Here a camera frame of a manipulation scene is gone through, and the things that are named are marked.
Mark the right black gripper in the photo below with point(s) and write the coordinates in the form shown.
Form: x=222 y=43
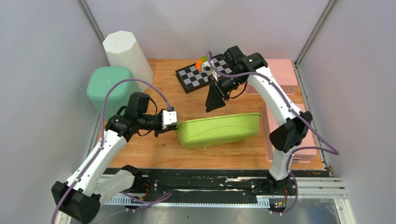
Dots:
x=214 y=99

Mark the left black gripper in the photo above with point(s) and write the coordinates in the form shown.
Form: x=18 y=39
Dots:
x=162 y=129

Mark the green plastic tray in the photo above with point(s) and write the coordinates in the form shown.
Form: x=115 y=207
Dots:
x=205 y=132

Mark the green plastic bin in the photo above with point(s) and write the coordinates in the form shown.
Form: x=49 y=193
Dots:
x=102 y=80

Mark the pink perforated basket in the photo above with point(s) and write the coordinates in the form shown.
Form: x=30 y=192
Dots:
x=269 y=124
x=283 y=72

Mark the large white container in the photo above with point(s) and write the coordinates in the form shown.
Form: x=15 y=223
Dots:
x=126 y=58

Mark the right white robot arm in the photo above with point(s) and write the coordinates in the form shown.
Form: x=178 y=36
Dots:
x=293 y=124

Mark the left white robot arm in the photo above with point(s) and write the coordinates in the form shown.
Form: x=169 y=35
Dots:
x=83 y=194

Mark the black white checkerboard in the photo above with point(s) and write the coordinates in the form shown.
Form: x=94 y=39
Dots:
x=192 y=80

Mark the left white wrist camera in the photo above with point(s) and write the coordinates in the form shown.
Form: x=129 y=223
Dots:
x=170 y=118

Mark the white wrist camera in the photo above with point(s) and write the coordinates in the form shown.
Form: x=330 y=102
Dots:
x=170 y=118
x=206 y=68

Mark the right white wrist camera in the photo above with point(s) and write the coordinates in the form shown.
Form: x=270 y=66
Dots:
x=206 y=68

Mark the orange ring toy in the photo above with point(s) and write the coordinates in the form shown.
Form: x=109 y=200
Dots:
x=198 y=65

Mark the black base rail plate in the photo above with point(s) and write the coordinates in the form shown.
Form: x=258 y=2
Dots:
x=212 y=186

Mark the aluminium frame rails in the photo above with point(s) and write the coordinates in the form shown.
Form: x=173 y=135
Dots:
x=165 y=151

